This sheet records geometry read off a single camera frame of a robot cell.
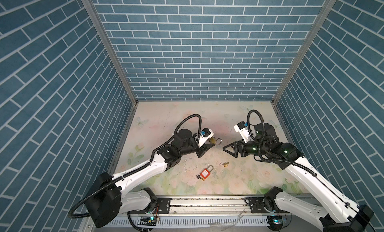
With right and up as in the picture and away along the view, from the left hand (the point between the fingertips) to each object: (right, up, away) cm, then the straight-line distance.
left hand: (212, 142), depth 74 cm
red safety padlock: (-3, -19, +9) cm, 21 cm away
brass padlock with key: (0, +1, 0) cm, 1 cm away
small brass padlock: (+9, -16, +14) cm, 23 cm away
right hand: (+6, -1, -5) cm, 8 cm away
